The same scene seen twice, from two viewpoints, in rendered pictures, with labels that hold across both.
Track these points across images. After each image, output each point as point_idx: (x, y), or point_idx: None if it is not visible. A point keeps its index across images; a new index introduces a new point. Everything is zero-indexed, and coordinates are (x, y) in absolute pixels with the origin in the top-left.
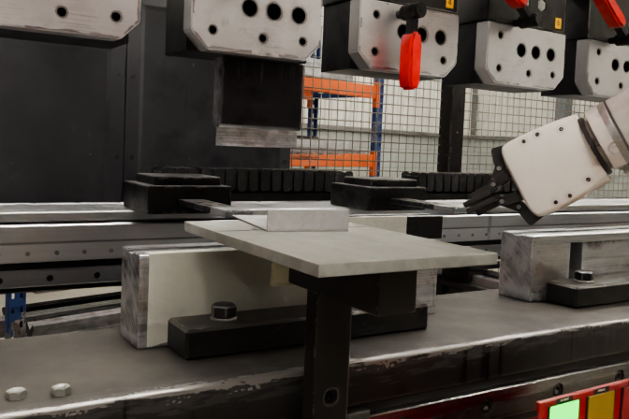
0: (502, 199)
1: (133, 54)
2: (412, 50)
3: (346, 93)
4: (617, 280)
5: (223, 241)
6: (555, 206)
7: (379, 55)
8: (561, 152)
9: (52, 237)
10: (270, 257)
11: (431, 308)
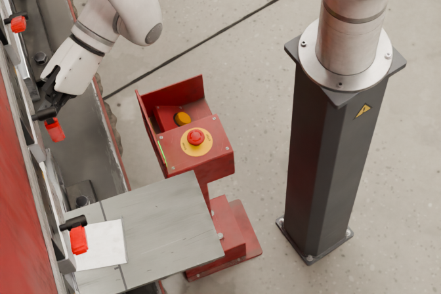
0: (62, 103)
1: None
2: (60, 128)
3: None
4: (40, 37)
5: (138, 287)
6: (88, 84)
7: (42, 145)
8: (85, 66)
9: None
10: (187, 270)
11: (60, 169)
